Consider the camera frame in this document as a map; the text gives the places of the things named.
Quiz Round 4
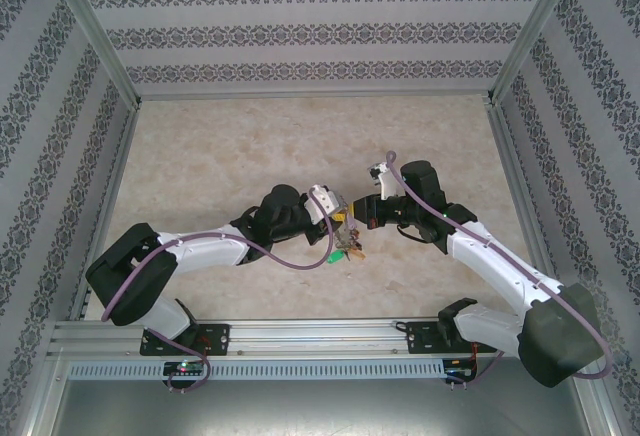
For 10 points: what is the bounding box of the metal disc keyring organizer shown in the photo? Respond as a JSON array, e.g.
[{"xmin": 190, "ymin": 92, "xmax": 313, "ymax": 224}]
[{"xmin": 333, "ymin": 215, "xmax": 367, "ymax": 257}]

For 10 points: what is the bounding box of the aluminium frame floor rail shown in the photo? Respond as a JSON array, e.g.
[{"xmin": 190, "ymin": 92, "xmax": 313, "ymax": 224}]
[
  {"xmin": 137, "ymin": 89, "xmax": 494, "ymax": 103},
  {"xmin": 487, "ymin": 98, "xmax": 564, "ymax": 287},
  {"xmin": 67, "ymin": 103, "xmax": 144, "ymax": 322}
]

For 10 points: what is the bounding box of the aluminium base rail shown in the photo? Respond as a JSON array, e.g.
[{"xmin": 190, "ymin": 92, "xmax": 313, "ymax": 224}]
[{"xmin": 49, "ymin": 319, "xmax": 504, "ymax": 360}]

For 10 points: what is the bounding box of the slotted grey cable duct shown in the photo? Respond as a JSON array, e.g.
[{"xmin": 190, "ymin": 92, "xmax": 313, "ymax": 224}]
[{"xmin": 67, "ymin": 358, "xmax": 447, "ymax": 381}]

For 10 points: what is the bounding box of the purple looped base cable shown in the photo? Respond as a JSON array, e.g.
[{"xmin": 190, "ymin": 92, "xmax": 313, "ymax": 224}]
[{"xmin": 144, "ymin": 328, "xmax": 215, "ymax": 395}]

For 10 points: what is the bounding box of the aluminium frame post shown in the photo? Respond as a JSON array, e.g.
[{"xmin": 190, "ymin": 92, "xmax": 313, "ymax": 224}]
[
  {"xmin": 485, "ymin": 0, "xmax": 585, "ymax": 107},
  {"xmin": 38, "ymin": 0, "xmax": 144, "ymax": 110}
]

